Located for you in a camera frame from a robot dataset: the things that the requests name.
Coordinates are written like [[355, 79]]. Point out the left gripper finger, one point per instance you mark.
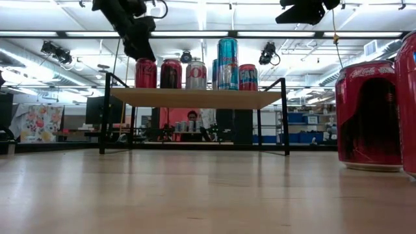
[[138, 48]]

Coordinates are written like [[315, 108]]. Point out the red Coke Zero can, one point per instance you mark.
[[146, 76]]

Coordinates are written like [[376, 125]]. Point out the Star Wars Coca-Cola can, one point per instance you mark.
[[171, 76], [369, 123]]

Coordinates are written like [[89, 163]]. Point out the silver Diet Coke can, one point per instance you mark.
[[196, 76]]

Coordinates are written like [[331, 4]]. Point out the blue silver Red Bull can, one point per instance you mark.
[[214, 76], [227, 65]]

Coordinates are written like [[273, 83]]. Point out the round black ceiling device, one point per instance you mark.
[[186, 57]]

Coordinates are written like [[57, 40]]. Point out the black ceiling-mounted device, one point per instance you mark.
[[268, 53], [58, 53]]

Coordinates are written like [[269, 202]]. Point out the black monitor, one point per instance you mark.
[[94, 110]]

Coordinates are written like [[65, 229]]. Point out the orange panel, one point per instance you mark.
[[175, 117]]

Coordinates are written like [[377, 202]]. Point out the person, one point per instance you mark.
[[192, 115]]

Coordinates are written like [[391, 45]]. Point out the white hanging cloth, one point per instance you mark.
[[208, 117]]

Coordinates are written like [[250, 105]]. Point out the blue storage bin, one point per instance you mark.
[[266, 139], [295, 117], [305, 138]]

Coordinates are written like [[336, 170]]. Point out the black cabinet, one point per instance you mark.
[[234, 126]]

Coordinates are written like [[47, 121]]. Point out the floral patterned cloth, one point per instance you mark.
[[39, 123]]

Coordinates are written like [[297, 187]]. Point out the wooden shelf black metal frame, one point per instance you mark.
[[195, 99]]

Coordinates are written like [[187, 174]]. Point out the black metal rig frame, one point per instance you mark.
[[65, 146]]

